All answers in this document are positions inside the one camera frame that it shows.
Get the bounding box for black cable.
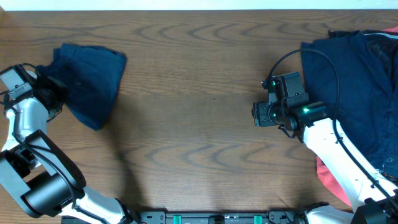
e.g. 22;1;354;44
0;62;109;224
266;48;398;212

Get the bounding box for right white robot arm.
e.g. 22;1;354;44
252;102;397;223

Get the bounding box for red garment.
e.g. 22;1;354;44
316;156;351;207

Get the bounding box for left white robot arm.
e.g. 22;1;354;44
1;74;141;223

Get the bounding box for left black cable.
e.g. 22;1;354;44
0;62;109;224

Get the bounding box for navy blue shirt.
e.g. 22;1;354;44
301;30;397;177

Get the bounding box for right black cable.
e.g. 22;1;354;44
266;48;398;212

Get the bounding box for dark blue denim shorts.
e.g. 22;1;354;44
37;44;127;131

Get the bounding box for dark striped garment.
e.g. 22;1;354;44
364;30;397;82

